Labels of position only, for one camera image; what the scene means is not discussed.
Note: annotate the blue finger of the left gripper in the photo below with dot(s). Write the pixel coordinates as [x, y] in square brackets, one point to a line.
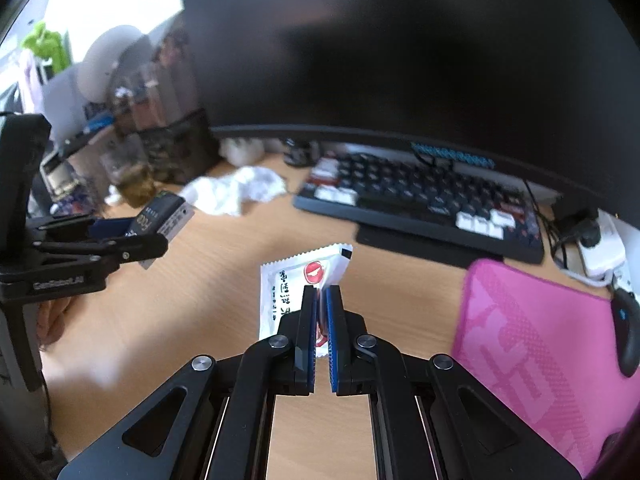
[103, 229]

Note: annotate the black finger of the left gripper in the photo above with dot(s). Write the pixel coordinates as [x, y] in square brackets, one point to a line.
[141, 248]

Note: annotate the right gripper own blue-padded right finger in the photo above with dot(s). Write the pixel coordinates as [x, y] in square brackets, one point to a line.
[396, 385]

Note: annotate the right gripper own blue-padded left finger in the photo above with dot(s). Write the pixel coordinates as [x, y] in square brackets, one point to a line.
[244, 390]

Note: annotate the black Face box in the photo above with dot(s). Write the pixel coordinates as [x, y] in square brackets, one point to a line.
[167, 214]

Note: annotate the small white pizza snack packet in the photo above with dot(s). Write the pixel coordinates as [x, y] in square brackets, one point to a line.
[282, 286]

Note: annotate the dark desktop drawer organizer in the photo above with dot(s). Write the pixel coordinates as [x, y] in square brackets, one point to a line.
[153, 95]

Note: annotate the person's left hand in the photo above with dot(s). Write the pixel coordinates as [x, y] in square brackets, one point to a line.
[51, 321]

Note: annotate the glass cup with tea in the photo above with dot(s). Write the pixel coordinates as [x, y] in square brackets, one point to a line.
[132, 178]

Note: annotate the white crumpled cloth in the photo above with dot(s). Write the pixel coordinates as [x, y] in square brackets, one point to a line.
[225, 196]

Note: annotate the small ceramic cat figurine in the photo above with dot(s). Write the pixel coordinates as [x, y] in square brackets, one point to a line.
[240, 152]

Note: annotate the dark glass jar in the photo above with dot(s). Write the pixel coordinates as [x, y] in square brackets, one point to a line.
[301, 154]

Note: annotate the black mechanical keyboard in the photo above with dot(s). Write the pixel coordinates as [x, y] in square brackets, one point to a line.
[424, 199]

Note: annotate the pink desk mat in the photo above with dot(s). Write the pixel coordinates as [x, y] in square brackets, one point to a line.
[548, 352]

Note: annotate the white power strip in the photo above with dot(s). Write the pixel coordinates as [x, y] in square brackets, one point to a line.
[601, 251]

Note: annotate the black computer mouse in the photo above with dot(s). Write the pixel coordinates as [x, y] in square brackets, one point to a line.
[625, 314]

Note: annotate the black curved monitor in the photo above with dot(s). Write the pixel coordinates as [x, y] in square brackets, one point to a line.
[544, 90]

